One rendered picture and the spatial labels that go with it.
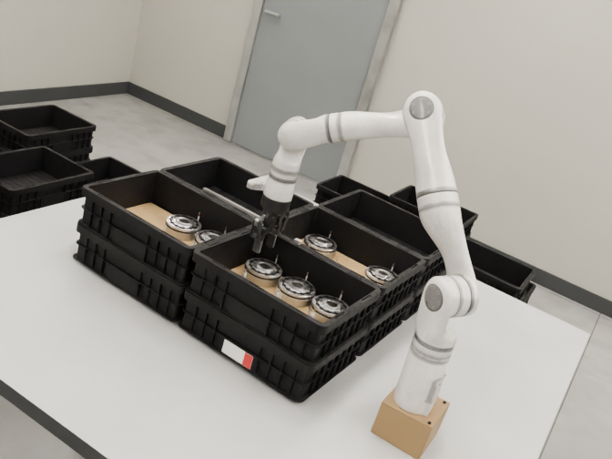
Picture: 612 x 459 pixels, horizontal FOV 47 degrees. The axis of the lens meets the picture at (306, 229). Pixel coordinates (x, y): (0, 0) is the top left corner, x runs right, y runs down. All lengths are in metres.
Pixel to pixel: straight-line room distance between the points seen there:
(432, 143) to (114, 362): 0.88
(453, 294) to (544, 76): 3.19
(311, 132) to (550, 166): 3.10
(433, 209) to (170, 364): 0.72
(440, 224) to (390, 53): 3.40
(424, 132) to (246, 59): 3.87
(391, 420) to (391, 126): 0.68
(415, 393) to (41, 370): 0.83
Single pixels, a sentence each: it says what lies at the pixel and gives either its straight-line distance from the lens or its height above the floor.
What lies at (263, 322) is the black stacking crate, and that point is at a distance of 1.67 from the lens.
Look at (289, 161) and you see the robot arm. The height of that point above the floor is 1.19.
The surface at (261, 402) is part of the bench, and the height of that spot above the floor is 0.70.
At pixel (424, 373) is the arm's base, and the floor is 0.90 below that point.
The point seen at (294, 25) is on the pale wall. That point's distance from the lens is 5.18.
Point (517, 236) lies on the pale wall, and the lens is 4.77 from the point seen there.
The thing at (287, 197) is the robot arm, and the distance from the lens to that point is 1.75.
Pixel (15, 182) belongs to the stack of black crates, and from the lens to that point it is 3.01.
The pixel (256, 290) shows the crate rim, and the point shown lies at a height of 0.92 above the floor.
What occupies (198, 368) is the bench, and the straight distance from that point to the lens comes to 1.74.
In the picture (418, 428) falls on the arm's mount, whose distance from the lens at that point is 1.66.
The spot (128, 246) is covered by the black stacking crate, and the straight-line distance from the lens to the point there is 1.90.
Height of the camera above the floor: 1.73
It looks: 23 degrees down
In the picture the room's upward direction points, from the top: 17 degrees clockwise
